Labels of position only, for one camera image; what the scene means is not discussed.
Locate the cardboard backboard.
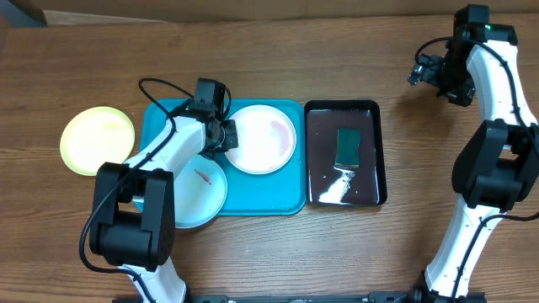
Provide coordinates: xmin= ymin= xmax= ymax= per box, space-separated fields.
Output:
xmin=33 ymin=0 xmax=538 ymax=22

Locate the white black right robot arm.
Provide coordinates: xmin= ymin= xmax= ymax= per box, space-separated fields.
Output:
xmin=408 ymin=21 xmax=538 ymax=302

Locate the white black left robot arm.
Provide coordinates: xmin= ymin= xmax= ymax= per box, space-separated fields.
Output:
xmin=79 ymin=114 xmax=238 ymax=302

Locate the pink plate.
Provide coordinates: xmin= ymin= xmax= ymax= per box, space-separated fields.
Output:
xmin=225 ymin=104 xmax=297 ymax=175

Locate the light blue plate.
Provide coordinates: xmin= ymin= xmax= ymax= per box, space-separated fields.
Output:
xmin=133 ymin=153 xmax=229 ymax=230

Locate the green sponge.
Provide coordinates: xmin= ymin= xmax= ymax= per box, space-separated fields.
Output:
xmin=335 ymin=128 xmax=361 ymax=169

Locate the black water tray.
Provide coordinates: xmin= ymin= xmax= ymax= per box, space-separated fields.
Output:
xmin=304 ymin=99 xmax=387 ymax=207

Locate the teal plastic tray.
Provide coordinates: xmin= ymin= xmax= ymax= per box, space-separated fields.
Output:
xmin=138 ymin=98 xmax=307 ymax=217

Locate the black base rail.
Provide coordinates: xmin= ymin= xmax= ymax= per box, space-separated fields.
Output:
xmin=112 ymin=290 xmax=488 ymax=303

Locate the yellow plate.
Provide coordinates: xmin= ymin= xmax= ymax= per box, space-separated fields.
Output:
xmin=60 ymin=106 xmax=136 ymax=176

